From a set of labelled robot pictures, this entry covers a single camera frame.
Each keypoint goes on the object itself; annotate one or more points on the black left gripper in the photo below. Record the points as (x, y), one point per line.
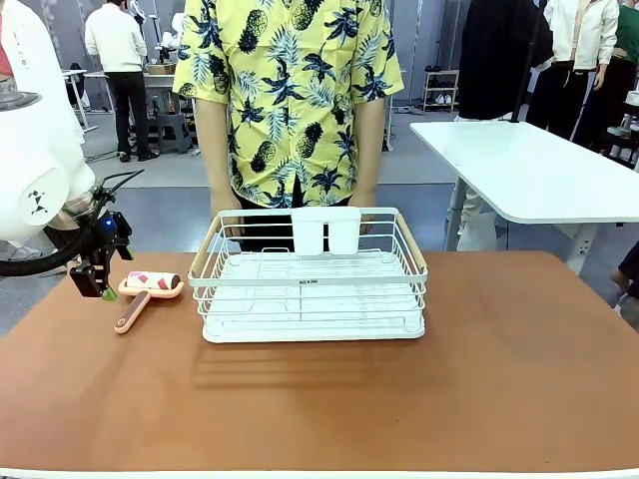
(107, 234)

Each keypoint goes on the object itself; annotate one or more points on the pink lint roller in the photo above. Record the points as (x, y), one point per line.
(131, 314)

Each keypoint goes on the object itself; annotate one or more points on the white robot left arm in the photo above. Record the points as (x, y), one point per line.
(40, 164)

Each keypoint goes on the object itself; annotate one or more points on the person's left forearm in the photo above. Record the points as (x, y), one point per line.
(369, 144)

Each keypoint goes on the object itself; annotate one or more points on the person's right forearm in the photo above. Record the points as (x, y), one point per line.
(214, 149)

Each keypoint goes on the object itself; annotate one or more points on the person's right hand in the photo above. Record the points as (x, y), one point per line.
(224, 217)

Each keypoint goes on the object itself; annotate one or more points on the person's left hand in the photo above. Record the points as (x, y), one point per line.
(368, 212)

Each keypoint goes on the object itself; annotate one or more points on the grey step stool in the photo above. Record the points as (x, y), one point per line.
(172, 132)

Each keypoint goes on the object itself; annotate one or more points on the person's black trousers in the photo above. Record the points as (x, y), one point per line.
(247, 205)

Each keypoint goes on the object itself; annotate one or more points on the white background desk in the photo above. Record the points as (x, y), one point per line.
(80, 75)

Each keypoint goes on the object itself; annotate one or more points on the white plastic utensil holder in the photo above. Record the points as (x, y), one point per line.
(309, 234)

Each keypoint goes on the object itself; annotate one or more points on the brown cardboard box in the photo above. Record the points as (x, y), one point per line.
(161, 68)

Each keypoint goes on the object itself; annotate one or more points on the bystander in white shirt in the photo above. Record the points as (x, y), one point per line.
(117, 45)

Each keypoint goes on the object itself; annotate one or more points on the person in pineapple shirt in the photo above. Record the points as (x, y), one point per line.
(289, 100)

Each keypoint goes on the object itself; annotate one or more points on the white table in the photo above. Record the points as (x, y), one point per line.
(524, 169)

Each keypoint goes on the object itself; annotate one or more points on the mannequin in black coat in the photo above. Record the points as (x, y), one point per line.
(494, 60)

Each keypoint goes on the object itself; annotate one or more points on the black pole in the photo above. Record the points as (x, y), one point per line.
(526, 65)

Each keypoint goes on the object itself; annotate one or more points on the seated bystander leg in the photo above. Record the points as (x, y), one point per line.
(629, 264)

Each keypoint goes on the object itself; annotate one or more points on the mannequin in white jacket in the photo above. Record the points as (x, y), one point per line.
(584, 35)

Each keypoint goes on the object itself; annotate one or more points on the mannequin in green jacket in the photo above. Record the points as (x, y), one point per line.
(629, 35)

